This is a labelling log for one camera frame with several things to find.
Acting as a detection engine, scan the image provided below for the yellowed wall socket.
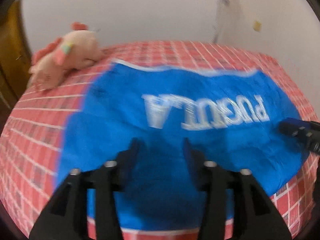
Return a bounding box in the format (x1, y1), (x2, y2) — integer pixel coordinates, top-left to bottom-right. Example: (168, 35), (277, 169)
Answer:
(253, 21), (262, 32)

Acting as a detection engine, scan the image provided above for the red plaid bed cover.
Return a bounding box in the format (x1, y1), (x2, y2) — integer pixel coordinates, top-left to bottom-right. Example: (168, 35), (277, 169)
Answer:
(1, 41), (317, 237)

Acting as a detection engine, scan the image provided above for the pink plush unicorn toy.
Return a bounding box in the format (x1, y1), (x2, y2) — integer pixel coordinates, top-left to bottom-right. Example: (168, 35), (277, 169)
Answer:
(27, 22), (105, 89)

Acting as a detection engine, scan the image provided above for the blue puffer jacket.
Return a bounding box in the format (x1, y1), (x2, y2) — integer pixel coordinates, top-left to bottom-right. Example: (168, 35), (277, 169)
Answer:
(56, 61), (309, 231)

